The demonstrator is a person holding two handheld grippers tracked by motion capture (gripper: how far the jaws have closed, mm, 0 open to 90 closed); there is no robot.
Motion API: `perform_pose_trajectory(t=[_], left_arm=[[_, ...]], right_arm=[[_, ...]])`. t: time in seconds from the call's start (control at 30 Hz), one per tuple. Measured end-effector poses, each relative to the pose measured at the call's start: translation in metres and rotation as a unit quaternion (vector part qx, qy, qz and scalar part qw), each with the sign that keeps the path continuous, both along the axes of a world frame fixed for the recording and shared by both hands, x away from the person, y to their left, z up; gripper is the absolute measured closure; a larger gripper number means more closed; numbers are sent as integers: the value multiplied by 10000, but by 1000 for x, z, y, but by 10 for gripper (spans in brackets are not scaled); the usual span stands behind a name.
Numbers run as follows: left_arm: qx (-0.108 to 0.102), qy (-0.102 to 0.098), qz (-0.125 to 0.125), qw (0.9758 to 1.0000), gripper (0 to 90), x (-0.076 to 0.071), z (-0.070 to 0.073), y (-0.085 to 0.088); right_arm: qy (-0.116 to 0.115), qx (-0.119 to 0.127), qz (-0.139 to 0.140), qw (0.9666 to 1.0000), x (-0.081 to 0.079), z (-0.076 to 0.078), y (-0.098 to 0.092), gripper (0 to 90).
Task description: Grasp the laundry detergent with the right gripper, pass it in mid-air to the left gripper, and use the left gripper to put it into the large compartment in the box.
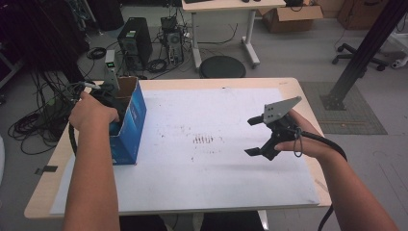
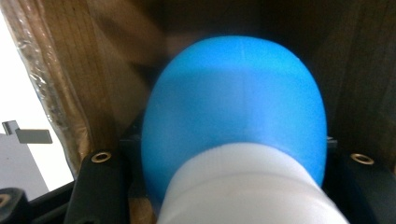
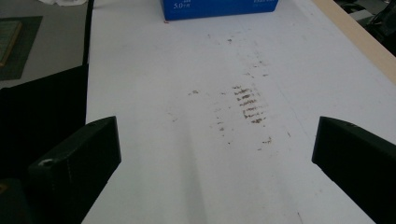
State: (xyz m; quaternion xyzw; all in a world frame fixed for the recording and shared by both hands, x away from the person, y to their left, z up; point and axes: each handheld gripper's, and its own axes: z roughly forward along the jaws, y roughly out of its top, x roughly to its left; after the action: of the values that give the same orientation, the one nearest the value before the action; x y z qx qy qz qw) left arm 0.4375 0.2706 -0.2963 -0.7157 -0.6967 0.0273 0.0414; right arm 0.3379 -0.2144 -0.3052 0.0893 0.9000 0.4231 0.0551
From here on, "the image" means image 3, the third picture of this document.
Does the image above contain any dark floor mat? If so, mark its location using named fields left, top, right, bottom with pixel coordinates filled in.
left=0, top=16, right=44, bottom=81

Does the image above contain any green flat board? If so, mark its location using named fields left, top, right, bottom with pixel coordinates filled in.
left=0, top=20, right=23, bottom=67

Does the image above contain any white paper sheet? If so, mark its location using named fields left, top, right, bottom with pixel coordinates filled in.
left=81, top=0, right=396, bottom=224

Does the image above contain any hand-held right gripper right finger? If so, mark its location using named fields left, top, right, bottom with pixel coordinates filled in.
left=311, top=116, right=396, bottom=224

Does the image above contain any dark equipment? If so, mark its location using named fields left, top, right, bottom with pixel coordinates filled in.
left=333, top=0, right=396, bottom=58

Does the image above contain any blue cardboard box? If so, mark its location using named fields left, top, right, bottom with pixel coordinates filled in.
left=160, top=0, right=280, bottom=22

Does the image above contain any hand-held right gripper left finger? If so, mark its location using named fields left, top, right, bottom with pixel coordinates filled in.
left=27, top=116, right=122, bottom=224

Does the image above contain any black panel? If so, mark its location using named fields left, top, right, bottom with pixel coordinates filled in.
left=0, top=0, right=95, bottom=181

